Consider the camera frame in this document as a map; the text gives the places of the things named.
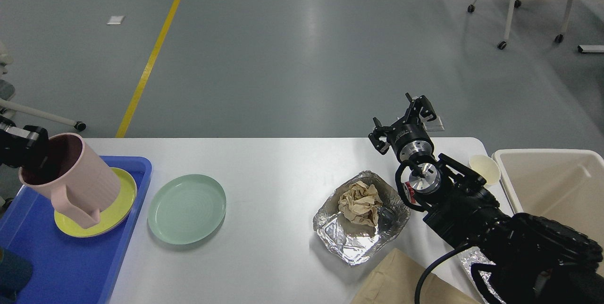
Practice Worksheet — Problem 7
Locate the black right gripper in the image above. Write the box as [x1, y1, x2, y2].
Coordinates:
[368, 93, 437, 162]

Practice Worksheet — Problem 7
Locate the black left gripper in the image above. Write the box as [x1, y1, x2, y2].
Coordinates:
[0, 122, 62, 184]

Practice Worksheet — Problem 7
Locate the pink mug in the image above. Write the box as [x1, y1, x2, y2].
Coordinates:
[18, 133, 121, 229]

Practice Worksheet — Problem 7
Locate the mint green plate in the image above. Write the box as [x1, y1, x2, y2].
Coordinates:
[147, 174, 227, 245]

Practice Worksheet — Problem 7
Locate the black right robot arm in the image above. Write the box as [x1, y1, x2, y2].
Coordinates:
[368, 95, 604, 304]

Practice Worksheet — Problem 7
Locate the metal floor plate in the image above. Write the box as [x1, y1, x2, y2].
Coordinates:
[423, 116, 445, 132]

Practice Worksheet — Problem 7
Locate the white chair left background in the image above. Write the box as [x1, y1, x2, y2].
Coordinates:
[0, 41, 87, 132]

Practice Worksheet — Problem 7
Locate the yellow plate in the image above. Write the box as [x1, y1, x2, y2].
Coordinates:
[54, 167, 137, 238]

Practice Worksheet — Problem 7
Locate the cream paper cup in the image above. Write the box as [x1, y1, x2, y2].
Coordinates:
[469, 155, 501, 185]

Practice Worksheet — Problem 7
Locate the crumpled brown paper ball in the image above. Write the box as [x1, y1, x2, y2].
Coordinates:
[338, 181, 383, 227]

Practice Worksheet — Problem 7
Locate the blue plastic tray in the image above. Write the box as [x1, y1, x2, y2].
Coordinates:
[0, 156, 152, 304]

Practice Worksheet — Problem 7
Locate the dark teal cup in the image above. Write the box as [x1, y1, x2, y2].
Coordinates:
[0, 248, 33, 304]

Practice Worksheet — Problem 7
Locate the aluminium foil tray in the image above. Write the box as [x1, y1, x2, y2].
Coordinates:
[313, 170, 410, 266]

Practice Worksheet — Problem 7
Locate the brown paper bag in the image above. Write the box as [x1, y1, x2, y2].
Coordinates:
[351, 248, 476, 304]

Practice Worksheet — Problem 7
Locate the white floor marker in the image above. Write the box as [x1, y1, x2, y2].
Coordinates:
[106, 15, 125, 25]

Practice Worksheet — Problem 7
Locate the beige plastic bin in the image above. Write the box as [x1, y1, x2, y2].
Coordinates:
[492, 149, 604, 245]

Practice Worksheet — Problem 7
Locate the white bar on floor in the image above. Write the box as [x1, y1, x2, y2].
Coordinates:
[577, 44, 604, 54]

